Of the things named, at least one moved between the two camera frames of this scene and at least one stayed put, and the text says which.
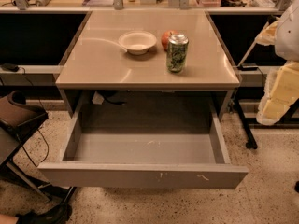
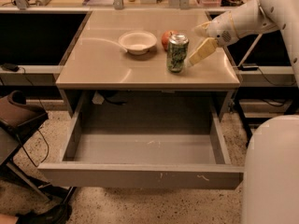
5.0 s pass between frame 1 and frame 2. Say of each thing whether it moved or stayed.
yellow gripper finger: moved
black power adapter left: stayed
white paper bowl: stayed
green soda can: stayed
